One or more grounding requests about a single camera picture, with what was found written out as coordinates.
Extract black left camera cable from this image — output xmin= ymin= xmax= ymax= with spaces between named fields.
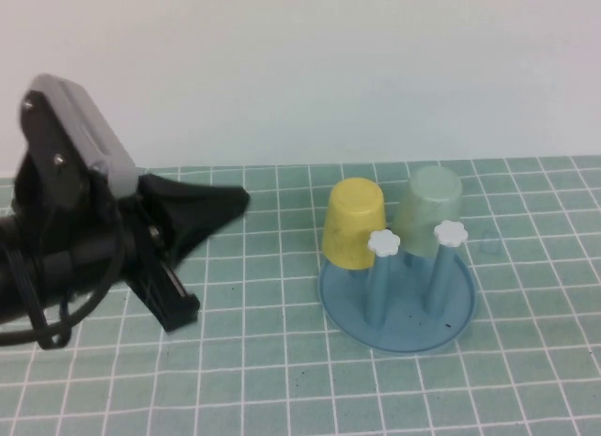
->
xmin=0 ymin=210 xmax=124 ymax=351

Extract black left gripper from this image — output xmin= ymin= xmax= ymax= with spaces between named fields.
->
xmin=13 ymin=163 xmax=252 ymax=335

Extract yellow plastic cup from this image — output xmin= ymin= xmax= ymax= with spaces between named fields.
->
xmin=321 ymin=178 xmax=387 ymax=272

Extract pale green plastic cup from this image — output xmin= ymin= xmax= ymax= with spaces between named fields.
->
xmin=392 ymin=166 xmax=464 ymax=259

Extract blue cup stand flower pegs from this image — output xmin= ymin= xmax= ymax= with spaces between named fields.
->
xmin=317 ymin=220 xmax=478 ymax=355

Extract green checked tablecloth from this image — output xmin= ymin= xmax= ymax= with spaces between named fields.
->
xmin=0 ymin=156 xmax=601 ymax=436

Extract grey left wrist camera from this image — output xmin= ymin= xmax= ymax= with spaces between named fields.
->
xmin=19 ymin=73 xmax=140 ymax=207

